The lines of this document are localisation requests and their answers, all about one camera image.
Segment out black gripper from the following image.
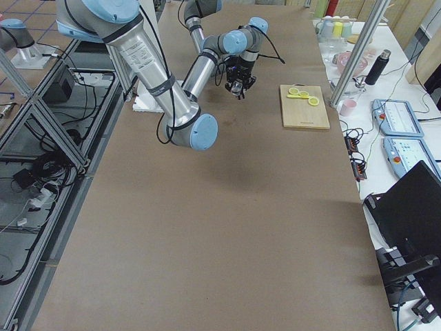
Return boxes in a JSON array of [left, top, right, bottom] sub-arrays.
[[225, 64, 256, 100]]

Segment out clear glass shaker cup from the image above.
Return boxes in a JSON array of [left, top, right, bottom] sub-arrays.
[[230, 80, 243, 97]]

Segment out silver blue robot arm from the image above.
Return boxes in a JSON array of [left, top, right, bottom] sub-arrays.
[[184, 1, 268, 63], [56, 1, 268, 151]]

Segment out pink plastic cup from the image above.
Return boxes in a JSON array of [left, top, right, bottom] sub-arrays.
[[340, 99, 357, 117]]

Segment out yellow cup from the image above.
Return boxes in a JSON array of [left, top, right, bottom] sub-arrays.
[[332, 21, 343, 38]]

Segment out wooden cutting board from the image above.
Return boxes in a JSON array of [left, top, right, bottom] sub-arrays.
[[280, 85, 330, 130]]

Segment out lemon slice far end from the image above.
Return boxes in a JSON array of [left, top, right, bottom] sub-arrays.
[[308, 97, 320, 106]]

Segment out pink bowl with ice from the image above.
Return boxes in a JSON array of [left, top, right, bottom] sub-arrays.
[[336, 51, 369, 75]]

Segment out black water bottle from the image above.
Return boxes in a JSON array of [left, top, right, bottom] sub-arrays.
[[365, 49, 391, 86]]

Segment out upper teach pendant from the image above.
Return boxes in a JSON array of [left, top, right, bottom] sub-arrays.
[[371, 99, 424, 137]]

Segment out teach pendant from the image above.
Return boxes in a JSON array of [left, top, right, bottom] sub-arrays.
[[382, 136, 440, 179], [371, 99, 424, 137]]

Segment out lower teach pendant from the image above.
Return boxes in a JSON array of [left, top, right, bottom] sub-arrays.
[[382, 136, 440, 179]]

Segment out black monitor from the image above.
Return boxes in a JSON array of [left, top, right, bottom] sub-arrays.
[[364, 161, 440, 314]]

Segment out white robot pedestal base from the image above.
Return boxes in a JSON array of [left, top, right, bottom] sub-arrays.
[[132, 81, 163, 113]]

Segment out aluminium frame post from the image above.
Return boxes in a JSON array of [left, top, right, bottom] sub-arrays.
[[329, 0, 391, 108]]

